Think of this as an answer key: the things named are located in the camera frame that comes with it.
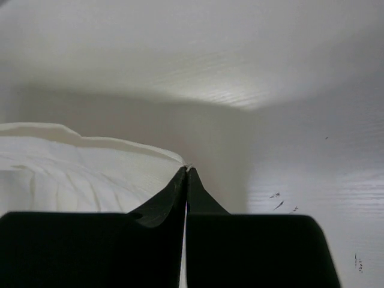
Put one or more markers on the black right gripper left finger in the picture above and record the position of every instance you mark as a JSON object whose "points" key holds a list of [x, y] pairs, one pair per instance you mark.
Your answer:
{"points": [[142, 248]]}

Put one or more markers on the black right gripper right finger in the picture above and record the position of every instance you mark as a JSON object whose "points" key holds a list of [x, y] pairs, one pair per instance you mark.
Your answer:
{"points": [[252, 250]]}

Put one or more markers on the white pleated skirt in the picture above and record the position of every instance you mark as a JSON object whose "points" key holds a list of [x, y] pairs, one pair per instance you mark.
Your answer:
{"points": [[51, 168]]}

